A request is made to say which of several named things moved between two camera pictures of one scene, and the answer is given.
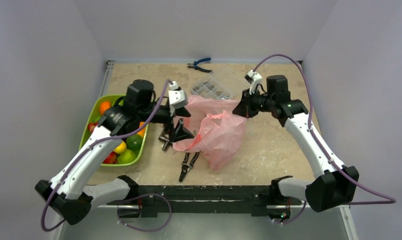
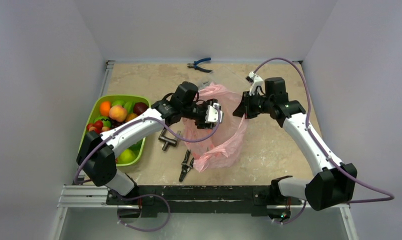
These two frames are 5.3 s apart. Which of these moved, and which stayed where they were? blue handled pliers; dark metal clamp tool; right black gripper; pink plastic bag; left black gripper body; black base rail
Moved: pink plastic bag; left black gripper body
Stayed: black base rail; right black gripper; dark metal clamp tool; blue handled pliers
